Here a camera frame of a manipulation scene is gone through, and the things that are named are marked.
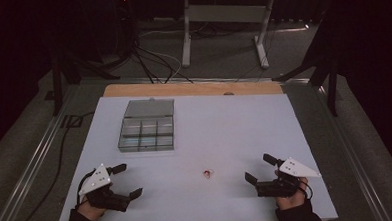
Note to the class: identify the clear plastic compartment box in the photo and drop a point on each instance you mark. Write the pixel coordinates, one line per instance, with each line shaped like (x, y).
(147, 132)

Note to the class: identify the aluminium rail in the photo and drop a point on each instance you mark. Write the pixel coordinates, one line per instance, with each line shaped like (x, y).
(199, 79)
(352, 150)
(29, 168)

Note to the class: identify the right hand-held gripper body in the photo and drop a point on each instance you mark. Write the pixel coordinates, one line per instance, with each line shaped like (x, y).
(280, 187)

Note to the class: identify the white metal stand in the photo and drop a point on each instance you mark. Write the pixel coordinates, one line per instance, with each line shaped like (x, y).
(224, 13)

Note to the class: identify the black tripod stand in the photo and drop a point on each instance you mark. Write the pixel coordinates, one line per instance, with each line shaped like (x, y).
(57, 90)
(332, 91)

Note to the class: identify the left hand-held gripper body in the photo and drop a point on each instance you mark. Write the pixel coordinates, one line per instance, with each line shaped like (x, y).
(102, 196)

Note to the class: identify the person's left hand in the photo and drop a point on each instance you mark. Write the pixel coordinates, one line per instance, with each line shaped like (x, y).
(90, 212)

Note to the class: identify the small red and white object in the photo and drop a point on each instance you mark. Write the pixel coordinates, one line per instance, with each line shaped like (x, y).
(207, 173)

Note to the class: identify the white table sheet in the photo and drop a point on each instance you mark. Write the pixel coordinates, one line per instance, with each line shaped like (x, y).
(225, 132)

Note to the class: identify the person's right hand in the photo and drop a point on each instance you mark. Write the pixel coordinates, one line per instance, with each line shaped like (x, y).
(291, 202)

